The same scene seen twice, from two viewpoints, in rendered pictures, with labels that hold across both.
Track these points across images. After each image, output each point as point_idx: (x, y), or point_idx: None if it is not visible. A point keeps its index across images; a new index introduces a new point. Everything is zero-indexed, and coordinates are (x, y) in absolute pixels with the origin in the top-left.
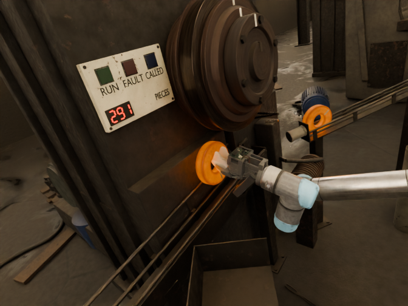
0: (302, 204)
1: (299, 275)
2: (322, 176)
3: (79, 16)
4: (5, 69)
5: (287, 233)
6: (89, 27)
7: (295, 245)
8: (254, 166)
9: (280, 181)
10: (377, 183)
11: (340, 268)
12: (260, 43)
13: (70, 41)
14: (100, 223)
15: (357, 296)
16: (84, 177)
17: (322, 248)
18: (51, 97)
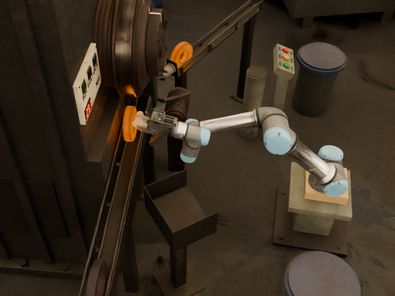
0: (203, 144)
1: None
2: None
3: (72, 52)
4: None
5: (157, 164)
6: (74, 56)
7: (168, 173)
8: (170, 124)
9: (188, 132)
10: (238, 121)
11: (208, 181)
12: (163, 32)
13: (70, 71)
14: (3, 202)
15: (222, 197)
16: (16, 160)
17: (191, 168)
18: (8, 99)
